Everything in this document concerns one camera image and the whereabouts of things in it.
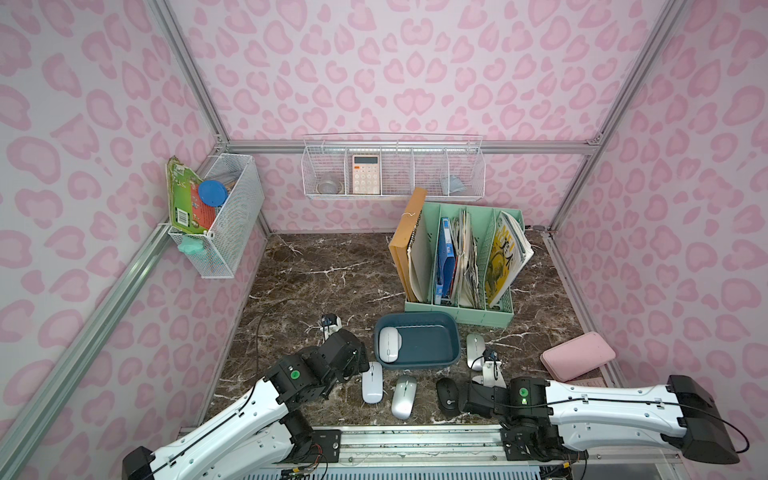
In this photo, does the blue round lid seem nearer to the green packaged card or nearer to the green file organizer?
the green packaged card

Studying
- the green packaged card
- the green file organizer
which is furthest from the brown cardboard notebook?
the green packaged card

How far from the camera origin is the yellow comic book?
2.70 ft

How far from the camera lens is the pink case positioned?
85 centimetres

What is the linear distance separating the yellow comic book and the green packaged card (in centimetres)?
79

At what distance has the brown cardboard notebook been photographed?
2.46 ft

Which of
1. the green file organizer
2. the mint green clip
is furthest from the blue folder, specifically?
the mint green clip

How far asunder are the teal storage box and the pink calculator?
41 cm

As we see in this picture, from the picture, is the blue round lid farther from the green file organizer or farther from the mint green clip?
Answer: the green file organizer

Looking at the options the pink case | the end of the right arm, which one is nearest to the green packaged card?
the end of the right arm

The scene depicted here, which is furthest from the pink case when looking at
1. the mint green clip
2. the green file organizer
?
the mint green clip

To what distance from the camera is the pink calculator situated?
962 mm

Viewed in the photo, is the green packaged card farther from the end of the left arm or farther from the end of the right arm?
the end of the right arm

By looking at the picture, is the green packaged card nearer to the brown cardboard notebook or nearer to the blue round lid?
the blue round lid

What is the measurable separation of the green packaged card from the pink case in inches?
38.6
